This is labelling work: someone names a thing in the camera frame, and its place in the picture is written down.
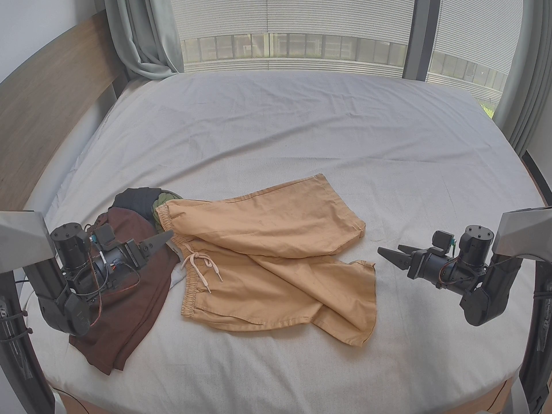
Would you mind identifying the brown garment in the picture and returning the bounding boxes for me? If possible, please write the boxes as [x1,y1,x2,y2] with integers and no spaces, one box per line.
[68,209,182,377]

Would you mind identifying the window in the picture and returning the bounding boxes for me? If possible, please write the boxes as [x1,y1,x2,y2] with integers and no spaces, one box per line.
[163,0,526,103]

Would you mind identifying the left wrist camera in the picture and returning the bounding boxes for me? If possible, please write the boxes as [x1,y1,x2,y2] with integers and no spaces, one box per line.
[91,224,118,250]

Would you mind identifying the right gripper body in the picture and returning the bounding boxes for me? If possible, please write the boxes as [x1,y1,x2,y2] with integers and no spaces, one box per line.
[407,248,460,287]

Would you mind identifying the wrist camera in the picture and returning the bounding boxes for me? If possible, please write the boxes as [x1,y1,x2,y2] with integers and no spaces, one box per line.
[91,224,118,250]
[431,230,456,257]

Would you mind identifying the tan drawstring shorts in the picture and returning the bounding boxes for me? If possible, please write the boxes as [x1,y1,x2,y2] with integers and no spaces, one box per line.
[154,173,378,348]

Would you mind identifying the bed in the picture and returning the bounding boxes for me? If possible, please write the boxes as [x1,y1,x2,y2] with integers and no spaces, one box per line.
[0,9,552,414]

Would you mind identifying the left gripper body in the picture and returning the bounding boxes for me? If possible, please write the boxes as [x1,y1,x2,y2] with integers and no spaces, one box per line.
[100,239,150,277]

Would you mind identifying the black garment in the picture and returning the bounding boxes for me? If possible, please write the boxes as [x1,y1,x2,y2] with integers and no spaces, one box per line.
[112,187,163,224]

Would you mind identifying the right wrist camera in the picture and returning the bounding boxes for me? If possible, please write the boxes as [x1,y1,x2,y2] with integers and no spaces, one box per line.
[431,230,456,257]

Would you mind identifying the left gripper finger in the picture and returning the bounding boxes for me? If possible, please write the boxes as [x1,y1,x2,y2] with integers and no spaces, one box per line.
[139,230,175,254]

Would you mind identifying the green garment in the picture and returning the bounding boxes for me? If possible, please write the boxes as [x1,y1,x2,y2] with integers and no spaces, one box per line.
[150,190,186,235]

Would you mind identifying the grey-green curtain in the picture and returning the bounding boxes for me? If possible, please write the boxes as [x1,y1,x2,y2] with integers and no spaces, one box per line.
[101,0,186,82]
[493,0,552,159]

